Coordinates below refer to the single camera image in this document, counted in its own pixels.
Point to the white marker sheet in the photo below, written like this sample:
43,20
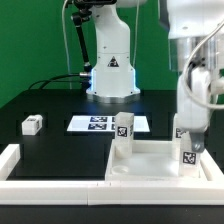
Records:
82,123

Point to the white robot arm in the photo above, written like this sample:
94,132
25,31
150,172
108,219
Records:
194,28

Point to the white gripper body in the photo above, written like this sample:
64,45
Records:
191,94

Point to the white U-shaped fence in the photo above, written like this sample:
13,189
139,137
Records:
180,192

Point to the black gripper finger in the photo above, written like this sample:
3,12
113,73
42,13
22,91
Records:
197,142

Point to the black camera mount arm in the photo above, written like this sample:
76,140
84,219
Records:
81,16

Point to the white square tabletop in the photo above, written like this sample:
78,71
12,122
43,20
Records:
153,161

